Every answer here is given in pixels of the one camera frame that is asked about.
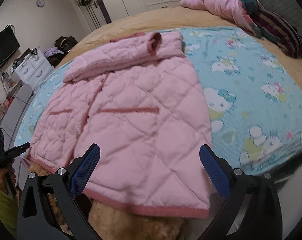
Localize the pink quilted jacket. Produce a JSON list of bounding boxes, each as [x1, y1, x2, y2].
[[23, 31, 213, 219]]

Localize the purple clothes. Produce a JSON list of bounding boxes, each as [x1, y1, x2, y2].
[[44, 47, 60, 58]]

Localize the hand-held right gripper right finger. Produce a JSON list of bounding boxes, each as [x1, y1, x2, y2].
[[199, 144, 283, 240]]

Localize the person's left forearm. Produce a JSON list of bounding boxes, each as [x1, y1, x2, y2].
[[0, 180, 19, 239]]

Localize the black television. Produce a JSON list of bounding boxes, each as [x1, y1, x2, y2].
[[0, 25, 21, 79]]

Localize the grey low cabinet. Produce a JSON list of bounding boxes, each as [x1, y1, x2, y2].
[[0, 82, 34, 145]]

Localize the blue cartoon print blanket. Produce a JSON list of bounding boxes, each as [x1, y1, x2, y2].
[[14, 26, 302, 180]]

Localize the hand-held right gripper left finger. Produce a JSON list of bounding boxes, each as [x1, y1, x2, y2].
[[17, 144, 101, 240]]

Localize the black cable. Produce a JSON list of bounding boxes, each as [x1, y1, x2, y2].
[[6, 91, 29, 103]]

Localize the group of small bottles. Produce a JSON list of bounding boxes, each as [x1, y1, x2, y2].
[[0, 71, 16, 120]]

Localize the tan plush robe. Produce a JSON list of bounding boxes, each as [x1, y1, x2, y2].
[[23, 160, 191, 240]]

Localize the dark striped cloth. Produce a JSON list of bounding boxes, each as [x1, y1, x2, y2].
[[253, 7, 302, 58]]

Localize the person's left hand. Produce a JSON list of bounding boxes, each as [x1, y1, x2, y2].
[[0, 167, 17, 196]]

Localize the pink floral comforter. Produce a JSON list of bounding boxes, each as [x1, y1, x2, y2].
[[180, 0, 264, 39]]

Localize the black bag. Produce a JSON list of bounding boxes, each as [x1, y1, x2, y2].
[[54, 36, 78, 53]]

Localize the white drawer chest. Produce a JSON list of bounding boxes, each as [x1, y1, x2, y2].
[[14, 47, 55, 90]]

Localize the grey quilted headboard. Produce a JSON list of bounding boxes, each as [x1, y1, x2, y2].
[[256, 0, 302, 48]]

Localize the white room door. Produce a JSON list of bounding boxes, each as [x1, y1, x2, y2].
[[71, 0, 109, 30]]

